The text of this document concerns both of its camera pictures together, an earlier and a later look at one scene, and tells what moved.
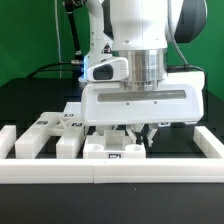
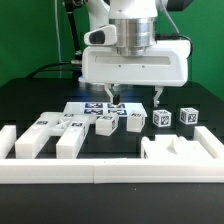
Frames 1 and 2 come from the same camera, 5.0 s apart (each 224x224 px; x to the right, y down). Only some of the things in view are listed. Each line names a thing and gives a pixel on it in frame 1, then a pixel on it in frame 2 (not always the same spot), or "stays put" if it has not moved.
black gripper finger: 149,133 → 156,96
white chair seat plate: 114,144 → 170,146
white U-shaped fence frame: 113,170 stays put
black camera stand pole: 69,7 stays put
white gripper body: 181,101 → 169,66
